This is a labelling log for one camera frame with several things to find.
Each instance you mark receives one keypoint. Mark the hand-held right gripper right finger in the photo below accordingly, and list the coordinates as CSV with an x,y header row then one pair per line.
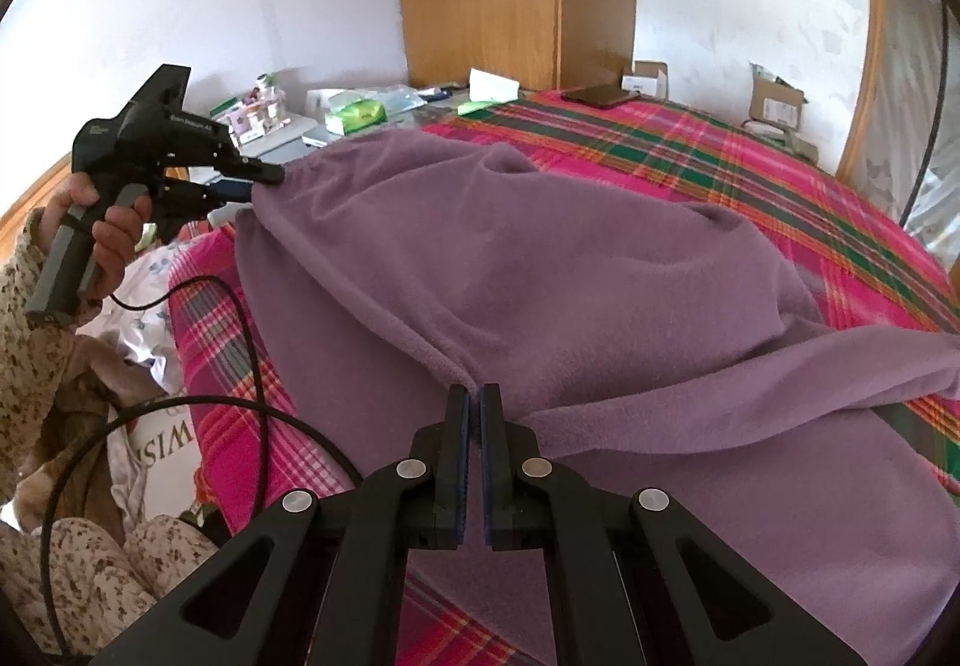
x,y
487,445

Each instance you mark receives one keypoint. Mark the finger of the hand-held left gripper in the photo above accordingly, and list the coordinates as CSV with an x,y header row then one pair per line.
x,y
229,191
259,174

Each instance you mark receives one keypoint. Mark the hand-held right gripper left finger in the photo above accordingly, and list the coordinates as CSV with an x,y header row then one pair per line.
x,y
462,445

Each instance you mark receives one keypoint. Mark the purple fleece pants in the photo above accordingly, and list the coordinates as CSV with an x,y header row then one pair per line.
x,y
562,306

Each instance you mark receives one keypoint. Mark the person's left forearm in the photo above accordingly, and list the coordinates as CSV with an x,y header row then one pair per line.
x,y
22,306

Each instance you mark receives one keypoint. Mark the person's left hand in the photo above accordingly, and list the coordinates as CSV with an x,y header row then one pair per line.
x,y
120,238

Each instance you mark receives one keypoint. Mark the white drawer cabinet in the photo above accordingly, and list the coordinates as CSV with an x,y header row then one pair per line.
x,y
289,137

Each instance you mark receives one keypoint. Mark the clear cosmetics organizer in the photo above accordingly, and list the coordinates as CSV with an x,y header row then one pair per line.
x,y
259,111

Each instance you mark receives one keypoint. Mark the green tissue pack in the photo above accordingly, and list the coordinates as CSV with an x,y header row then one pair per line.
x,y
356,117
476,107

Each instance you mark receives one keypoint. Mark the floral white quilt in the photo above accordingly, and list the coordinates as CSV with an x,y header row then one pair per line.
x,y
142,291

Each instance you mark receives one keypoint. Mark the wooden headboard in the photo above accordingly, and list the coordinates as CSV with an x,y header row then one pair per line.
x,y
19,193

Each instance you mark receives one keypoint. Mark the blue mask packet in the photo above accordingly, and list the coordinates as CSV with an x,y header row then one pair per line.
x,y
405,101

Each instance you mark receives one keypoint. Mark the glass topped bedside table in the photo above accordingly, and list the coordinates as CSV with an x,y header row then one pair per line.
x,y
427,111

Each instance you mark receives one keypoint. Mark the white tissue box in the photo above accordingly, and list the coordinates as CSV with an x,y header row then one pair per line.
x,y
491,85

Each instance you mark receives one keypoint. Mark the brown cloth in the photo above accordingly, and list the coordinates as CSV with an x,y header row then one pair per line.
x,y
82,396

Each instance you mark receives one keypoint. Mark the white printed bag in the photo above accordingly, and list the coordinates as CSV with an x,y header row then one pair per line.
x,y
161,456

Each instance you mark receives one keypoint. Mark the dark smartphone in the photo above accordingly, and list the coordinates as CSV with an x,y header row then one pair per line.
x,y
598,96

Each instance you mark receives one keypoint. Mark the pink green plaid blanket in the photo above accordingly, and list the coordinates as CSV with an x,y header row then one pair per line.
x,y
712,156

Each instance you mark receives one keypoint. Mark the white cardboard box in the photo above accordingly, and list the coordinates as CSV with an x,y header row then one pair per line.
x,y
645,79

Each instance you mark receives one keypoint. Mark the person's floral pajama legs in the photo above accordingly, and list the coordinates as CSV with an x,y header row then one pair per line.
x,y
82,576

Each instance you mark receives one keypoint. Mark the flat box under cardboard box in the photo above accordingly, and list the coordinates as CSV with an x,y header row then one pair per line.
x,y
802,148

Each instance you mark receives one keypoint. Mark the brown cardboard box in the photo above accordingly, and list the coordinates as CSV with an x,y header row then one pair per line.
x,y
776,103

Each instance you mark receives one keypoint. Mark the clear plastic door curtain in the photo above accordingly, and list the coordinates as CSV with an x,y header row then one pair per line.
x,y
911,111

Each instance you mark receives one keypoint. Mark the black pole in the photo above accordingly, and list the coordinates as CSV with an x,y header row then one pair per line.
x,y
930,111

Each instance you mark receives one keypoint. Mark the wooden door frame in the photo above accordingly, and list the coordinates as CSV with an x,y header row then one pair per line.
x,y
862,36

